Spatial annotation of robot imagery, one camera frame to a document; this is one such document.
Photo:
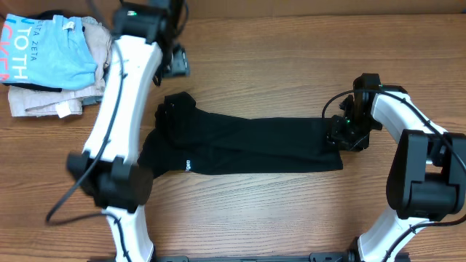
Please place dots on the black polo shirt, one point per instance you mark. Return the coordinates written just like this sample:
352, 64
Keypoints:
187, 138

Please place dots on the light blue printed t-shirt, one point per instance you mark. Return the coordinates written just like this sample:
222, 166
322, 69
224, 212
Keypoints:
50, 53

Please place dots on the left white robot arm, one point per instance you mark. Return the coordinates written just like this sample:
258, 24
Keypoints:
143, 50

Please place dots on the grey folded garment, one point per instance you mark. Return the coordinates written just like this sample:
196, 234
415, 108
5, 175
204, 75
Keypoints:
92, 100

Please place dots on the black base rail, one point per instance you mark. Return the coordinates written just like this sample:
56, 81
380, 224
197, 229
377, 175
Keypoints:
251, 258

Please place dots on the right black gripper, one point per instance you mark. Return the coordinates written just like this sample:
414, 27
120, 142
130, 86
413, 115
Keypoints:
335, 134

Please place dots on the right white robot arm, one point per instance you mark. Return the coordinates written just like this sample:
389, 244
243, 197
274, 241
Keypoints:
426, 181

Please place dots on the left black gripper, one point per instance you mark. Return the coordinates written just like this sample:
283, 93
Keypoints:
180, 63

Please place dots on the beige folded garment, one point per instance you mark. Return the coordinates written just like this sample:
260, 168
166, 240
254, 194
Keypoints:
23, 102

